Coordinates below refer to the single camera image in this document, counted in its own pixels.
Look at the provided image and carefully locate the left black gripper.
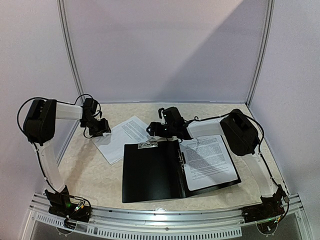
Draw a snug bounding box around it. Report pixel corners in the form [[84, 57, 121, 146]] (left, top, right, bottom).
[[80, 116, 111, 137]]

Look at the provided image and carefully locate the black file folder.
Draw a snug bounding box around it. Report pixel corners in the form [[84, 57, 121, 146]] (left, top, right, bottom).
[[122, 140, 233, 203]]

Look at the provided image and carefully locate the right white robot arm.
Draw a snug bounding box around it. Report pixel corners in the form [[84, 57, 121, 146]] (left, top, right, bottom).
[[146, 107, 288, 218]]

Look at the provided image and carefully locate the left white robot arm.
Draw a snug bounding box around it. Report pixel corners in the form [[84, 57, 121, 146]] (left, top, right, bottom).
[[18, 95, 111, 194]]

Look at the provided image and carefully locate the printed paper stack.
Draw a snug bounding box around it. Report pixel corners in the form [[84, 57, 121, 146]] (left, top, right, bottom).
[[92, 115, 151, 165]]

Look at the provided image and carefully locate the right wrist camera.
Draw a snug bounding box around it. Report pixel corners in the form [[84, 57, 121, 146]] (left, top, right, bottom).
[[158, 107, 166, 125]]

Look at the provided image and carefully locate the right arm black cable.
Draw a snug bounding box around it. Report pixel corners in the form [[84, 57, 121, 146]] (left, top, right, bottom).
[[186, 114, 291, 198]]

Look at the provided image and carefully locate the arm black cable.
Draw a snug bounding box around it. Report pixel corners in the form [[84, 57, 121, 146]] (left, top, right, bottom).
[[186, 114, 291, 198], [16, 93, 103, 191]]

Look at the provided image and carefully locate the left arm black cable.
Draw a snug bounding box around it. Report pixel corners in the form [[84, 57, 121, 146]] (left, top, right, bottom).
[[16, 93, 103, 191]]

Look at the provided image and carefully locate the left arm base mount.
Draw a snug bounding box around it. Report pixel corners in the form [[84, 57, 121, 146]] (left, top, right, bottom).
[[44, 186, 92, 223]]

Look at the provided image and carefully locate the perforated white cable tray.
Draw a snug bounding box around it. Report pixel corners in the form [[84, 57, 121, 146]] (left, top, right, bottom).
[[31, 213, 243, 240]]

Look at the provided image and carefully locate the curved aluminium rail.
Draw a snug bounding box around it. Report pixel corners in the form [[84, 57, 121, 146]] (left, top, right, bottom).
[[29, 192, 305, 228]]

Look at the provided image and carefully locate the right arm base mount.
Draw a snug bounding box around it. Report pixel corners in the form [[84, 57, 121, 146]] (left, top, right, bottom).
[[241, 188, 290, 223]]

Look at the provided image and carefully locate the right aluminium frame post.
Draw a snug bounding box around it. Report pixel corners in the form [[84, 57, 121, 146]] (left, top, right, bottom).
[[245, 0, 275, 108]]

